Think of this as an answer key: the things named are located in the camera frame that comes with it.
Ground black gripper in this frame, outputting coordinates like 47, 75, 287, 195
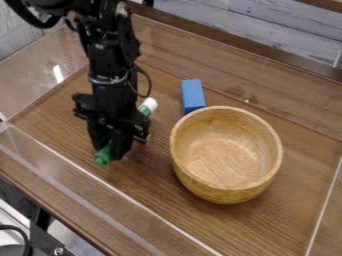
71, 78, 152, 162

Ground green white marker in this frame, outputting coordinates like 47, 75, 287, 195
95, 97, 158, 166

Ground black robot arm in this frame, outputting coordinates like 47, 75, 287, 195
4, 0, 150, 160

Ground brown wooden bowl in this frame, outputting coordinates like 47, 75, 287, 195
170, 106, 283, 204

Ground blue rectangular block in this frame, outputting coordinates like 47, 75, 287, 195
180, 79, 206, 114

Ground black cable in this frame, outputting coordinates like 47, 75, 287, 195
126, 64, 154, 99

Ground clear acrylic barrier wall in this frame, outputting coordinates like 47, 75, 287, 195
0, 10, 342, 256

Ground black table frame bracket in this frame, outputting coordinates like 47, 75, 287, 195
29, 208, 76, 256

